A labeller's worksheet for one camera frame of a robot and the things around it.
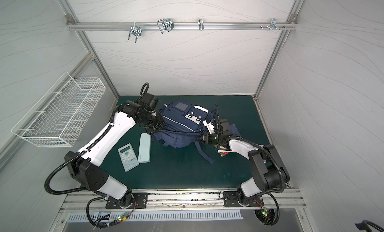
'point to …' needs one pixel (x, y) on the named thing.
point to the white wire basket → (64, 113)
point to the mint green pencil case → (144, 155)
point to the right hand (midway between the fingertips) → (200, 135)
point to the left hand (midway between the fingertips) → (170, 125)
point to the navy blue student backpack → (179, 123)
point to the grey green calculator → (128, 157)
